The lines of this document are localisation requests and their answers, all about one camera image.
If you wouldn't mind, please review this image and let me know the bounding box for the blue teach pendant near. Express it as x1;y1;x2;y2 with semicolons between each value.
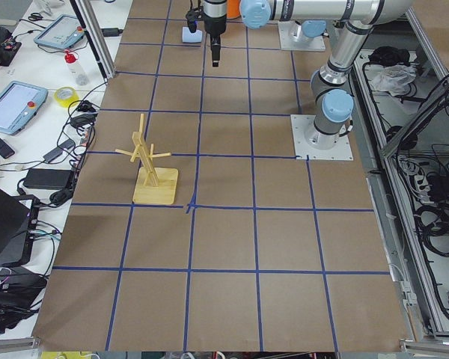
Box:
0;81;49;135

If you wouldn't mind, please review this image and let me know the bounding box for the blue teach pendant far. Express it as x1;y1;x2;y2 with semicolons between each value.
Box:
34;14;85;50

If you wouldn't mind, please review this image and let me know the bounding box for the wooden cup tree stand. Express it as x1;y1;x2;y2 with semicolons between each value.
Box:
115;114;179;206

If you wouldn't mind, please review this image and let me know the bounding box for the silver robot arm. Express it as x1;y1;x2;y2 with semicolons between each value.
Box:
239;1;412;150
290;19;326;43

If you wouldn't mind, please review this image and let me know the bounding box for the light blue plastic cup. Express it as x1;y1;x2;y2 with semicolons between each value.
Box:
181;26;203;44

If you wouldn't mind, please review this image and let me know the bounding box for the blue teach pendant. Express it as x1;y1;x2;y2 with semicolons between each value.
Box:
0;81;49;135
34;14;85;50

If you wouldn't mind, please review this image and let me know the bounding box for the yellow tape roll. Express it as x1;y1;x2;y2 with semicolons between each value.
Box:
54;87;79;108

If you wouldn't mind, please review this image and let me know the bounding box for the crumpled white cloth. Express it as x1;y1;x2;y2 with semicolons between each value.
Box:
370;65;417;96

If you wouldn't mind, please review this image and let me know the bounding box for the white squeeze bottle red cap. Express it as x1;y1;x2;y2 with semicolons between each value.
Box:
64;50;89;86

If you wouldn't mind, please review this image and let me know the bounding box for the orange soda can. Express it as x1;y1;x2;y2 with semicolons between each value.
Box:
227;0;240;19

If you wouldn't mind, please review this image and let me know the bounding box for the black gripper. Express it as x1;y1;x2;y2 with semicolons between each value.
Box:
203;0;226;67

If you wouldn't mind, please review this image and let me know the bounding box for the black power adapter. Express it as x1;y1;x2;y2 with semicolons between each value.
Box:
23;168;72;190

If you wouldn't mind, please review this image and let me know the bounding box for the aluminium frame post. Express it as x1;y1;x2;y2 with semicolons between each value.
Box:
70;0;115;81

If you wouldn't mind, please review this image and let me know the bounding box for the black laptop computer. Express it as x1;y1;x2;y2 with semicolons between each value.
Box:
0;189;39;268

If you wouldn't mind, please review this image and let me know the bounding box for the black smartphone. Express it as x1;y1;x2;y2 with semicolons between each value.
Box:
0;138;15;159

